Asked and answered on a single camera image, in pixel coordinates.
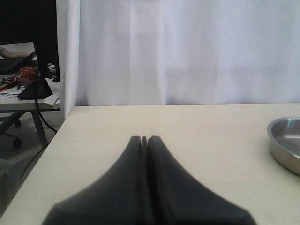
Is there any crumpled white paper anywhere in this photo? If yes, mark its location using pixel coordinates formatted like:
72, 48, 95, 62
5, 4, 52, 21
44, 78, 61, 109

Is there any office chair base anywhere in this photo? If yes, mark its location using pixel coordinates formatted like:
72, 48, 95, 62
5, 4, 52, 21
0, 112, 24, 149

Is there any black hanging cable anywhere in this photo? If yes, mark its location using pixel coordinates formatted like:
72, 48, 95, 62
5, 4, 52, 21
20, 65, 58, 181

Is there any red orange bundled object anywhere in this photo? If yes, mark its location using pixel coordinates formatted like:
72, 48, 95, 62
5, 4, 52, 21
15, 66, 36, 83

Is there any background person hand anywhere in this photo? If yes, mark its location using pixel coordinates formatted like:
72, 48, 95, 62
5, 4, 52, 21
0, 46, 27, 59

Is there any stainless steel round bowl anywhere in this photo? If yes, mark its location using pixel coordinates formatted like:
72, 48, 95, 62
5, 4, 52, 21
267, 117, 300, 176

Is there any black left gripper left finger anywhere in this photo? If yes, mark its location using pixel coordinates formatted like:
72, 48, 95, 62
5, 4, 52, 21
43, 136, 147, 225

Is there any black laptop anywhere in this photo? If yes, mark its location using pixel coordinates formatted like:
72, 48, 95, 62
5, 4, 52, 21
0, 51, 36, 75

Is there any black monitor stand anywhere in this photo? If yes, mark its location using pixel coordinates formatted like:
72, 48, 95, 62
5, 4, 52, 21
18, 0, 60, 100

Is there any grey side desk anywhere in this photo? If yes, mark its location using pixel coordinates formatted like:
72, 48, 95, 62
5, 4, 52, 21
0, 97, 60, 147

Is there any white backdrop curtain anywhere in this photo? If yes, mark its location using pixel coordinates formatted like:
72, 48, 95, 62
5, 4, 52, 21
56, 0, 300, 117

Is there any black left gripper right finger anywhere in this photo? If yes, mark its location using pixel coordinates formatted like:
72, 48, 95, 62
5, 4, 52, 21
147, 136, 255, 225

